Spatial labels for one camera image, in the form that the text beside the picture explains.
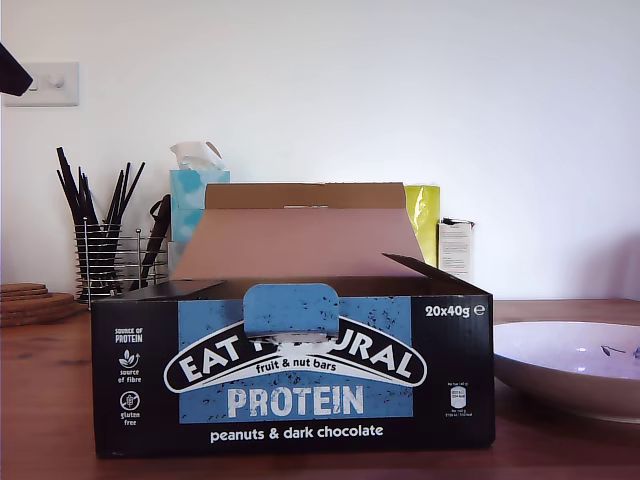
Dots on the light blue tissue box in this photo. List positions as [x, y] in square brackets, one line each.
[187, 200]

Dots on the small white printed box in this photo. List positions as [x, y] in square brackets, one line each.
[455, 250]

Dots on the thin black stick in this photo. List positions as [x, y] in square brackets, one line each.
[113, 195]
[71, 180]
[132, 190]
[120, 190]

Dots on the white wall light switch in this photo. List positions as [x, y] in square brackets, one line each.
[55, 82]

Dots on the black blue snackbar carton box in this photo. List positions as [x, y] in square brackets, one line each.
[300, 400]

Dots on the white plate with blue flowers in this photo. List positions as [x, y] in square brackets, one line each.
[550, 360]

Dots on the round cork trivet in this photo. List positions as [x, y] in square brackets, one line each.
[55, 310]

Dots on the dark wooden utensil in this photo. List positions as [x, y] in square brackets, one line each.
[152, 240]

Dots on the stack of brown coasters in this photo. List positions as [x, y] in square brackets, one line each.
[22, 291]

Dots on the yellow green packet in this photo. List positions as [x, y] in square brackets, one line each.
[425, 220]

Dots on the white tissue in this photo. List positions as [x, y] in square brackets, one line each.
[192, 152]

